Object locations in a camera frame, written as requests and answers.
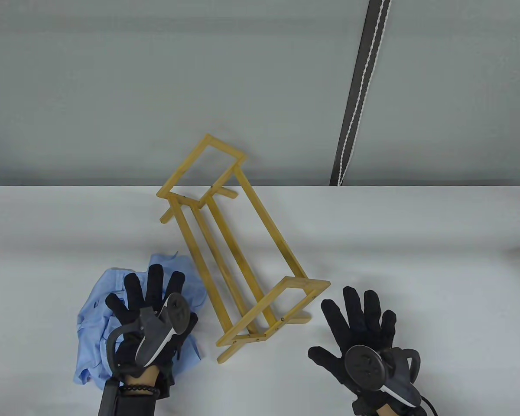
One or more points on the light blue long-sleeve shirt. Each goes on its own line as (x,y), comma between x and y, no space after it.
(95,312)

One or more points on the person's right forearm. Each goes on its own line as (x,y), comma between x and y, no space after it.
(385,409)

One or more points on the black wrist-mounted device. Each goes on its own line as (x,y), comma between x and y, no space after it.
(109,398)

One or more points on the person's right hand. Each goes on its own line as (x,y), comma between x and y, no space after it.
(359,329)

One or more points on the person's left hand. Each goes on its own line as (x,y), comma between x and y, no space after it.
(156,286)

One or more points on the wooden book rack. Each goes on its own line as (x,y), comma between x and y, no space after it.
(307,283)

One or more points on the grey hand controller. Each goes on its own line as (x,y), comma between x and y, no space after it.
(154,342)
(364,366)

